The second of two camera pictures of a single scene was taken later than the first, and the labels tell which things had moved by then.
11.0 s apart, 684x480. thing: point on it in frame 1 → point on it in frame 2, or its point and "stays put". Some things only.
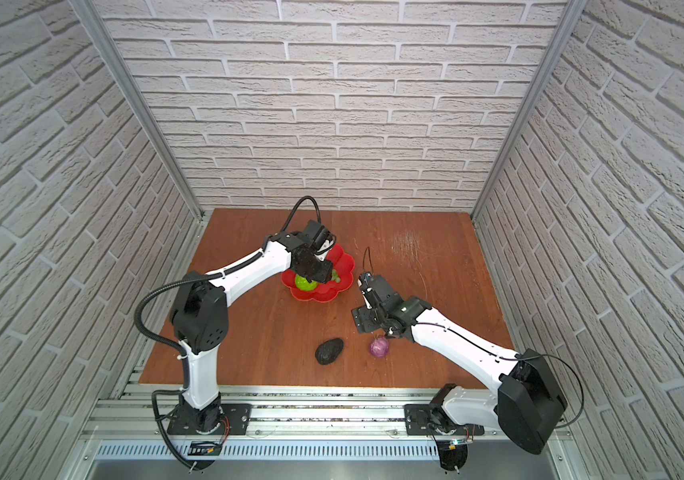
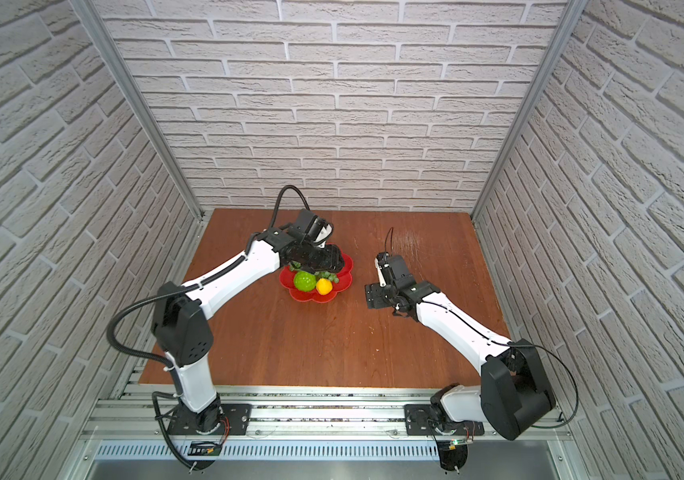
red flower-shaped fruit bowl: x=342 y=263 stays put
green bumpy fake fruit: x=304 y=284 stays put
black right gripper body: x=372 y=320 → x=383 y=297
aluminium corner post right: x=543 y=74 stays put
